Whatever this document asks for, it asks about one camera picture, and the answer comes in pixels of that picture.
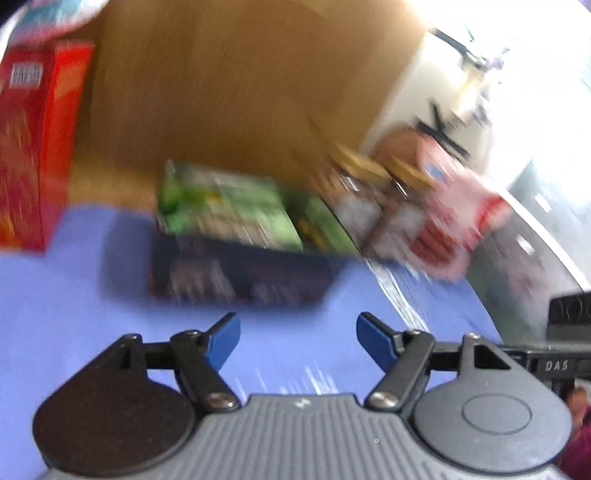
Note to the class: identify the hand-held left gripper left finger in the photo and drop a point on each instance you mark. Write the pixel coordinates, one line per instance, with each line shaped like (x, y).
(226, 338)

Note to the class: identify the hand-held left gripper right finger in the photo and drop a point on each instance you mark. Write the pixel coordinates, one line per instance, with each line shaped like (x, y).
(371, 336)

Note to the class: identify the black rectangular box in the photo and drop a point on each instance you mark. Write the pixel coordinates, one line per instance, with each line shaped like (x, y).
(240, 277)

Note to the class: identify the green snack packet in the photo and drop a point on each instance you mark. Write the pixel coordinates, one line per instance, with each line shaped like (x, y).
(325, 228)

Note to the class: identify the yellow-green snack packet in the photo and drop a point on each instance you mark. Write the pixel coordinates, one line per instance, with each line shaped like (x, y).
(226, 207)

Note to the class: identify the person's right forearm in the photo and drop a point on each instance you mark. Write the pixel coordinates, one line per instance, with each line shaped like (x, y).
(579, 452)

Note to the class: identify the person's right hand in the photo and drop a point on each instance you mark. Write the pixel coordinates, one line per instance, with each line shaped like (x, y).
(579, 402)

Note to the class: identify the clear blister pack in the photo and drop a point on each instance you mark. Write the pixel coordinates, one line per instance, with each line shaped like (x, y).
(397, 295)

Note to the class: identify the clear jar with gold lid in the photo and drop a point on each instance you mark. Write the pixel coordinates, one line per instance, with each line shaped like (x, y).
(355, 203)
(401, 217)

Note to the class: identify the grey patterned wardrobe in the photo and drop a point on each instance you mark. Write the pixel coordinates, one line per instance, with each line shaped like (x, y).
(531, 240)

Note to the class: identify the pink snack bag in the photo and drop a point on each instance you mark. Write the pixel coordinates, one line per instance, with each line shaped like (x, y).
(457, 217)

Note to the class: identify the blue table cloth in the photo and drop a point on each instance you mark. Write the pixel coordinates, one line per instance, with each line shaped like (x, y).
(60, 300)

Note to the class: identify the round wooden chair back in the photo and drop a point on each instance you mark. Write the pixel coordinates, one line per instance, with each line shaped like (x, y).
(397, 143)

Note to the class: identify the wooden headboard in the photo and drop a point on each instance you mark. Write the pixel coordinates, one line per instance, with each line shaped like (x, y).
(240, 83)

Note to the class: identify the white power strip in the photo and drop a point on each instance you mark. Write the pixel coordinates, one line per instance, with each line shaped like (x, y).
(473, 87)

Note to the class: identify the red gift box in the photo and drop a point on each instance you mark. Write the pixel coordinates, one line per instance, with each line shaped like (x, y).
(32, 147)

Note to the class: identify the pastel plush toy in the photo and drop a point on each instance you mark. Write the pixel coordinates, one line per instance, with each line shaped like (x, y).
(51, 16)

